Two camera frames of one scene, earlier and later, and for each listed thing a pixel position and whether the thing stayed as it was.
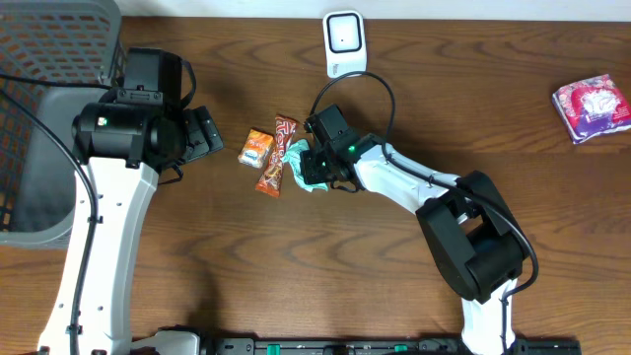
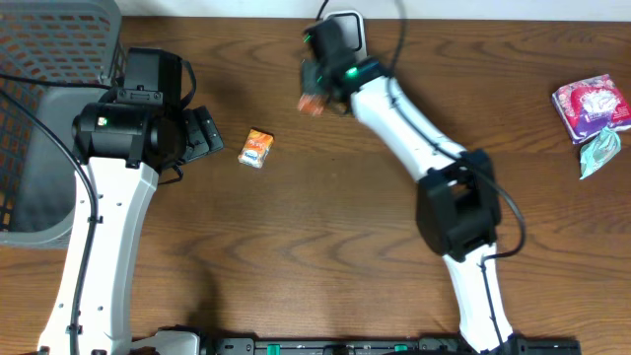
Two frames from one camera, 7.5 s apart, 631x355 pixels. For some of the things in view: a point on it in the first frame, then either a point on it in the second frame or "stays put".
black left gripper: (203, 133) stays put
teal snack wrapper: (294, 158) to (599, 152)
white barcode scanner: (344, 42) stays put
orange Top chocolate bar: (270, 180) to (313, 105)
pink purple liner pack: (593, 108) stays put
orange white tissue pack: (254, 148) stays put
